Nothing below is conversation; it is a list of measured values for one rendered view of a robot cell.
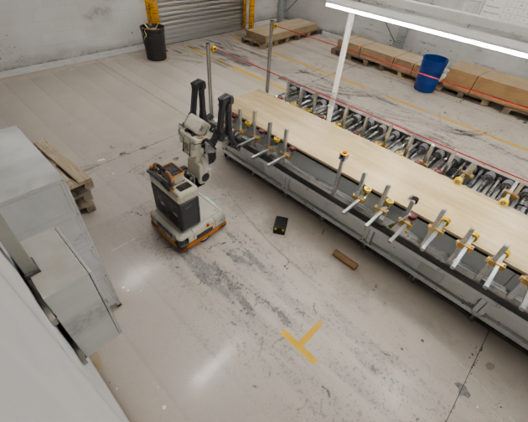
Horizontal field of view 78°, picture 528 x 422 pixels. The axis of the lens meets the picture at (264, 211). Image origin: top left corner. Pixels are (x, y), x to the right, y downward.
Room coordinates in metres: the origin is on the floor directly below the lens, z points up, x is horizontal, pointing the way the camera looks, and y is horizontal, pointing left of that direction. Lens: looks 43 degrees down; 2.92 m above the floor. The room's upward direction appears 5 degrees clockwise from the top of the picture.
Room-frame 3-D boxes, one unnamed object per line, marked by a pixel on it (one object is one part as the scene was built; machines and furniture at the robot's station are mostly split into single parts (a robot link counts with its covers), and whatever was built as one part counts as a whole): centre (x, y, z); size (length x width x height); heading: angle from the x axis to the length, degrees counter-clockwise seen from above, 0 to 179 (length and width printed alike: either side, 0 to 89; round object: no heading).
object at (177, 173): (2.61, 0.96, 0.87); 0.23 x 0.15 x 0.11; 49
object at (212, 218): (2.70, 0.88, 0.16); 0.67 x 0.64 x 0.25; 139
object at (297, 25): (10.89, -0.10, 0.23); 2.41 x 0.77 x 0.17; 141
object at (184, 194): (2.63, 0.95, 0.59); 0.55 x 0.34 x 0.83; 49
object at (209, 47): (4.10, 0.80, 1.20); 0.15 x 0.12 x 1.00; 49
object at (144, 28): (8.25, 2.97, 0.36); 0.59 x 0.58 x 0.73; 49
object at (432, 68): (7.76, -3.50, 0.36); 0.59 x 0.57 x 0.73; 139
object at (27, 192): (1.73, 1.79, 0.78); 0.90 x 0.45 x 1.55; 49
